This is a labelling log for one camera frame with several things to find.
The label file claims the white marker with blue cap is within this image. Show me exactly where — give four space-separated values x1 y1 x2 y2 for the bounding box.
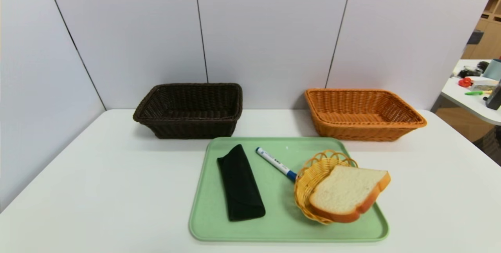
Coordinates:
256 147 298 182

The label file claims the black fabric pouch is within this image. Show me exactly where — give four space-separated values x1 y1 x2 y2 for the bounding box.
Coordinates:
217 144 266 222

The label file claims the slice of white bread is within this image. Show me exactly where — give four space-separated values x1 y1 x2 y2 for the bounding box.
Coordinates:
309 165 391 223

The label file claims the dark brown wicker basket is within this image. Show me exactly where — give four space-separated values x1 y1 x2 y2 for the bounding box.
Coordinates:
133 83 243 139

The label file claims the small round yellow wicker basket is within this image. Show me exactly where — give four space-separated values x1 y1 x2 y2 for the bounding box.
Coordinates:
294 150 359 225

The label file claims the orange wicker basket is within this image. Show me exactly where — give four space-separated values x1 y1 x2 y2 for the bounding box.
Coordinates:
305 88 427 142

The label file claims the light green plastic tray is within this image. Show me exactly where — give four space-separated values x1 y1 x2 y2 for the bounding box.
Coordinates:
189 137 390 242

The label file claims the white side table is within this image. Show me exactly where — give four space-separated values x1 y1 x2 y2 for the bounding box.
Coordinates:
441 59 501 126

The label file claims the black bundle on side table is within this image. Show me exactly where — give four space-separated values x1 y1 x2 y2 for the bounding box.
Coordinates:
457 61 490 78

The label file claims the white shallow box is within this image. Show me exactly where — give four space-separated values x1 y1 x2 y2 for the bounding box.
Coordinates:
470 76 499 91

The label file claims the dark grey box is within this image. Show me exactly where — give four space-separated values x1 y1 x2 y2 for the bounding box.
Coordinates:
467 30 484 45

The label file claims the black woven bin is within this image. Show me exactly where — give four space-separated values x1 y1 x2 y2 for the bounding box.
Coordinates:
474 126 501 165

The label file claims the black upright device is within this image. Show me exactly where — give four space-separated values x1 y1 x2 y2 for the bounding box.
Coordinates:
485 81 501 110

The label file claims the grey cup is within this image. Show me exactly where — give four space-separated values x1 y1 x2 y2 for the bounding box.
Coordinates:
483 58 501 81

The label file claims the wooden cabinet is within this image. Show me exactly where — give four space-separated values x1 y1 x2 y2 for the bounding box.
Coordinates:
462 0 501 60

